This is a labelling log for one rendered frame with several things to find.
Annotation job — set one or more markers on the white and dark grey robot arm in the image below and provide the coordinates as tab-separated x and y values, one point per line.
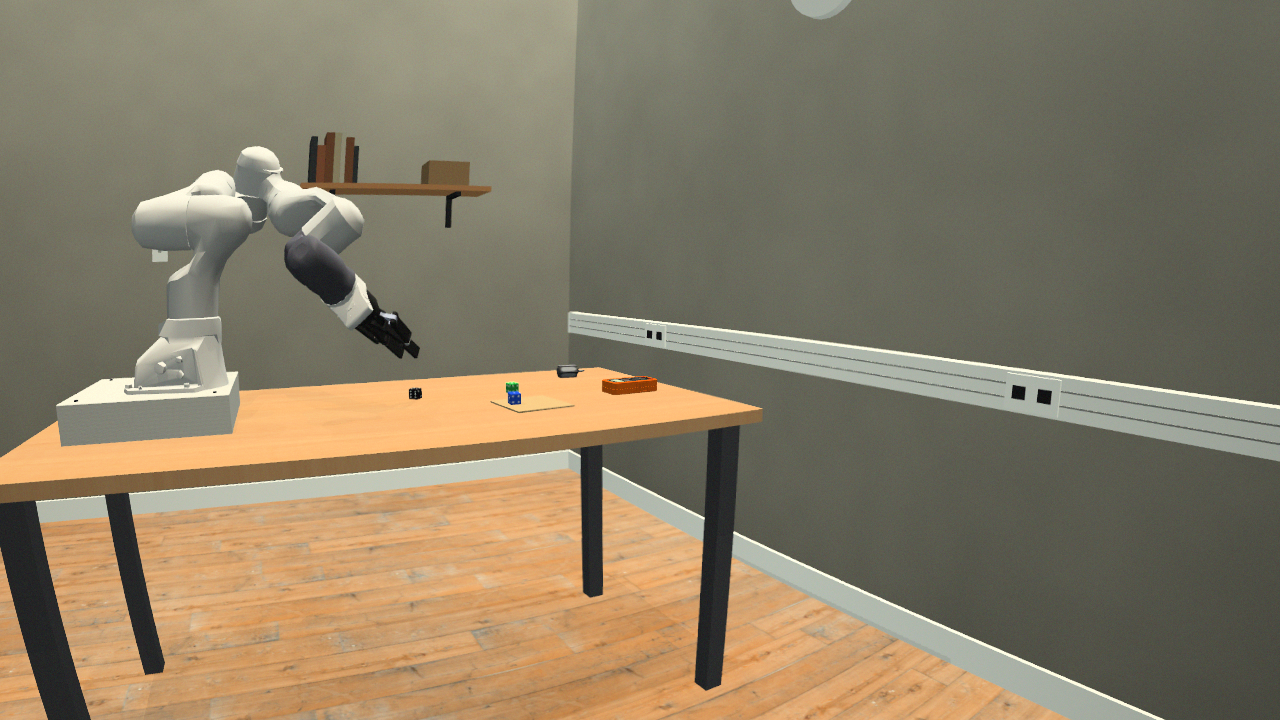
188	356

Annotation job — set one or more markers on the tan textured mat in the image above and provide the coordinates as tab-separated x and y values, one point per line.
533	403

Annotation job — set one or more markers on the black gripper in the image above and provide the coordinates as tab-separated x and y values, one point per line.
398	331

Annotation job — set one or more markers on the orange digital multimeter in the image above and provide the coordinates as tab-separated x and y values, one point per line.
629	385

